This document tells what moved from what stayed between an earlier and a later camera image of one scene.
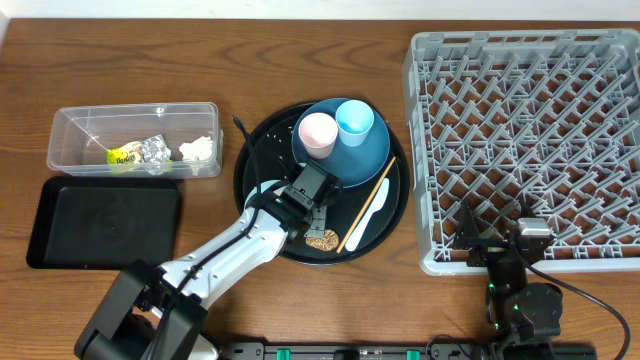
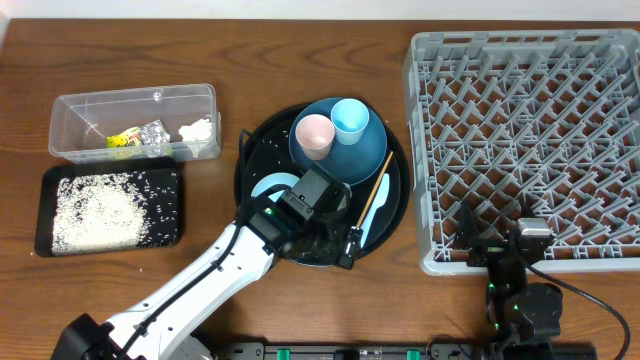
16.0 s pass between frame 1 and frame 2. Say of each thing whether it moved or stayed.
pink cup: stayed
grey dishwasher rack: stayed
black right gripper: stayed
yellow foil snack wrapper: moved
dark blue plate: stayed
